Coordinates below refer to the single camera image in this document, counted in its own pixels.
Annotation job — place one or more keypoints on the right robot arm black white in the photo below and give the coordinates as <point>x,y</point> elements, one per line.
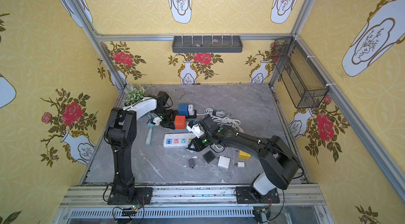
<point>278,162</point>

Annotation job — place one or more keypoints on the white power strip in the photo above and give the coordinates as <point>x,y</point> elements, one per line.
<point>177,140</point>

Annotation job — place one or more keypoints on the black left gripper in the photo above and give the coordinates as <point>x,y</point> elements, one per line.
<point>166,120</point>

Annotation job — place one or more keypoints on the grey purple plug adapter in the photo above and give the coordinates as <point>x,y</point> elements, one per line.
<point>191,163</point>

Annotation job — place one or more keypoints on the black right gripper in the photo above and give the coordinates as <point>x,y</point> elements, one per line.
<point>198,142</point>

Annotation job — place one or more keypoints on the yellow plug adapter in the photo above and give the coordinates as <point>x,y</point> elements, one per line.
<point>244,156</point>

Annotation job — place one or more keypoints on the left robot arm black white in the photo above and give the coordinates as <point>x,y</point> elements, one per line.
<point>121,132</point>

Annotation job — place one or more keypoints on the black socket base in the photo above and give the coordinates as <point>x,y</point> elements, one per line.
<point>189,117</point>

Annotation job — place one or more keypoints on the white charger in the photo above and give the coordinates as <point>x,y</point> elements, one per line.
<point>191,110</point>

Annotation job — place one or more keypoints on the grey wall shelf tray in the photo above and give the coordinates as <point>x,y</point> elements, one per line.
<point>207,44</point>

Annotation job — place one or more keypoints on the red cube socket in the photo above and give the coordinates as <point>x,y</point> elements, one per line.
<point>180,122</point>

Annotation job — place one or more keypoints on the black plug adapter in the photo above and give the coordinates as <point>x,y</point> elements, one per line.
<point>209,157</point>

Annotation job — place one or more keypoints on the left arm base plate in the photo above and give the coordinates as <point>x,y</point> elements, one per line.
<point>132,196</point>

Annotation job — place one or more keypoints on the potted green plant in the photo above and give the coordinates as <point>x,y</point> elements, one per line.
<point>134,94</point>

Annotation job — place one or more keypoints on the small white plug adapter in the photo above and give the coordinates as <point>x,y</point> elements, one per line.
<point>241,164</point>

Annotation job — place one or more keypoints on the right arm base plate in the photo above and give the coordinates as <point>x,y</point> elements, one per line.
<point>247,195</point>

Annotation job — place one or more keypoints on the mint green handle tool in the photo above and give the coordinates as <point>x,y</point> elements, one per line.
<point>148,133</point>

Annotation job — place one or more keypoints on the black wire mesh basket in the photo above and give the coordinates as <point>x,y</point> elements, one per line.
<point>304,83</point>

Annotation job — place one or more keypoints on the blue cube socket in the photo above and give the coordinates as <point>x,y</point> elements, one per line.
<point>183,110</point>

